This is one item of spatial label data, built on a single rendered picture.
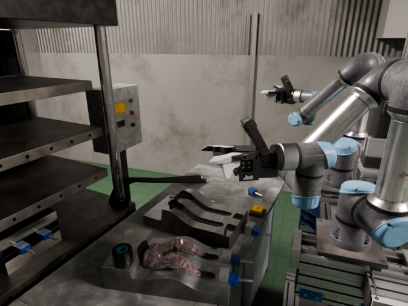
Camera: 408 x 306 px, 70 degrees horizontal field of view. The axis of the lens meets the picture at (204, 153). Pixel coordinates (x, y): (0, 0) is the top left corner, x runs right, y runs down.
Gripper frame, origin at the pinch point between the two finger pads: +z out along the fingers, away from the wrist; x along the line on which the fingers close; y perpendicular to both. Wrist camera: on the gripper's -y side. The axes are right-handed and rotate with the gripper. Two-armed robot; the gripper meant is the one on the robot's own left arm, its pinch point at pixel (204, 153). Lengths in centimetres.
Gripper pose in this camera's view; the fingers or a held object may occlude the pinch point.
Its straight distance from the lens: 75.9
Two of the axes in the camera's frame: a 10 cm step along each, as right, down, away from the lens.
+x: -1.2, -2.2, 9.7
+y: 0.2, 9.7, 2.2
